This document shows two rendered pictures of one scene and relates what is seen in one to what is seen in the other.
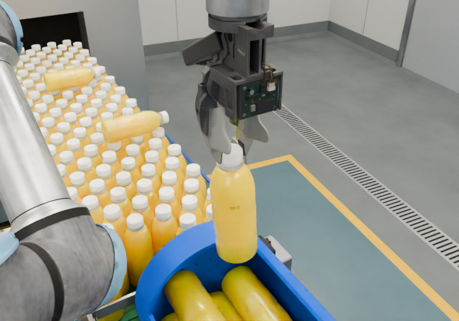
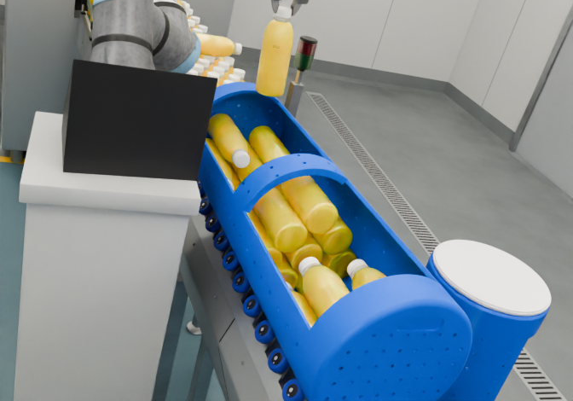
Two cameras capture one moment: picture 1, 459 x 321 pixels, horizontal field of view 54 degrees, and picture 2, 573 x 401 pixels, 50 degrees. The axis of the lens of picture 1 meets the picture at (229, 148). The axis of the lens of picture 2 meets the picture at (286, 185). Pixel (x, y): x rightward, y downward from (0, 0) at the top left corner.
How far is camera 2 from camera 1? 0.89 m
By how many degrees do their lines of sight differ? 6
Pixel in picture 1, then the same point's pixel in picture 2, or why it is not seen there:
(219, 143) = not seen: outside the picture
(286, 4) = (402, 48)
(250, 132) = not seen: outside the picture
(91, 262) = (184, 35)
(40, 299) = (159, 26)
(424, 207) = not seen: hidden behind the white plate
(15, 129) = not seen: outside the picture
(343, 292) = not seen: hidden behind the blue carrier
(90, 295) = (177, 51)
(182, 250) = (231, 89)
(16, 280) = (152, 8)
